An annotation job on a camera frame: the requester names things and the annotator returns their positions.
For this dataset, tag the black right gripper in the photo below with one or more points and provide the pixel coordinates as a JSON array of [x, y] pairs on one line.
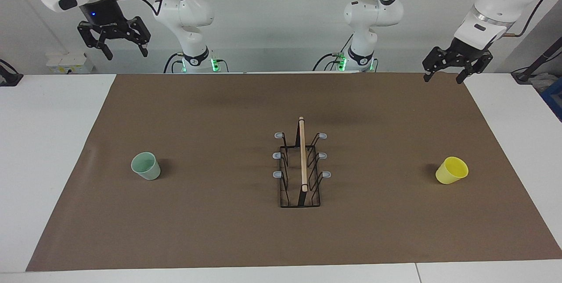
[[103, 15]]

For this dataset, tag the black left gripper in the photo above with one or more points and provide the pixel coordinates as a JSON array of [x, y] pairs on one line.
[[467, 55]]

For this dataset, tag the yellow plastic cup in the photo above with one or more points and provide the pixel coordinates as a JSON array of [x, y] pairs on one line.
[[450, 171]]

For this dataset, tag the pale green plastic cup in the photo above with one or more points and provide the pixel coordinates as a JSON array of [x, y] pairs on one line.
[[147, 168]]

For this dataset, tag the black stand pole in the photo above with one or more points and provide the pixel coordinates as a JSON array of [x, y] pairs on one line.
[[538, 62]]

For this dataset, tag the white crumpled plastic bag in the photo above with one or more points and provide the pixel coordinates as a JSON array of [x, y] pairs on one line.
[[544, 82]]

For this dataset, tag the blue box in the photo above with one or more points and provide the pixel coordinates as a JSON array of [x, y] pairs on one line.
[[554, 98]]

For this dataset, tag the brown table mat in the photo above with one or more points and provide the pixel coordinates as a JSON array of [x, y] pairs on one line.
[[197, 213]]

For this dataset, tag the black clamp mount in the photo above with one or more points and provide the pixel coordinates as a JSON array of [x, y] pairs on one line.
[[9, 79]]

